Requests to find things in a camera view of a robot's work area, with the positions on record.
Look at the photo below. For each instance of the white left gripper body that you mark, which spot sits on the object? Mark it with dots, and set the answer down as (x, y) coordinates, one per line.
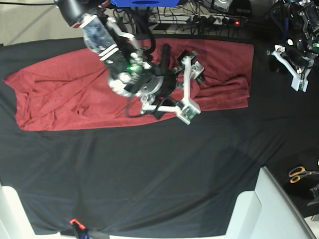
(299, 71)

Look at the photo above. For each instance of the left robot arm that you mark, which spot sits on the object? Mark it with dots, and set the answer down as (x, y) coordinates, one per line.
(298, 48)

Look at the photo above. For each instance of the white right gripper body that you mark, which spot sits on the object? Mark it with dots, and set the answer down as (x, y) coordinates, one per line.
(173, 94)

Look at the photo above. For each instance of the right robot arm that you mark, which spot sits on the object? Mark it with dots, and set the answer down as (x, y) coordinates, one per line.
(132, 73)

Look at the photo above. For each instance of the black metal tool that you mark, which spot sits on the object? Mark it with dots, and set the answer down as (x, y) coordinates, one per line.
(315, 192)

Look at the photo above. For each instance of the blue plastic bin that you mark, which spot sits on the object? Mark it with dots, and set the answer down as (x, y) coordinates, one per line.
(144, 3)

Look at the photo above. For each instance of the blue clamp handle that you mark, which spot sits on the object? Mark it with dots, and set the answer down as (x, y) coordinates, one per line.
(285, 33)

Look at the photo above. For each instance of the maroon long-sleeve T-shirt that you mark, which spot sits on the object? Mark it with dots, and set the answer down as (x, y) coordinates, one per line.
(70, 91)

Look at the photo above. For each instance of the white power strip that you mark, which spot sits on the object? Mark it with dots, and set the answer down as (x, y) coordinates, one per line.
(169, 18)

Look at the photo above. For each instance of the orange black clamp bottom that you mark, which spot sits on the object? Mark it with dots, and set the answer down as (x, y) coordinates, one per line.
(80, 231)

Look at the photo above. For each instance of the white foam block left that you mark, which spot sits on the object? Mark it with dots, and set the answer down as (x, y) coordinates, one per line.
(14, 223)

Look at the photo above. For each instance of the black table cloth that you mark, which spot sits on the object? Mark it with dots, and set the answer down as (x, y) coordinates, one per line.
(164, 179)

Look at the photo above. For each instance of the yellow-handled scissors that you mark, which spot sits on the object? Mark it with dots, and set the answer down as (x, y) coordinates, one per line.
(299, 173)

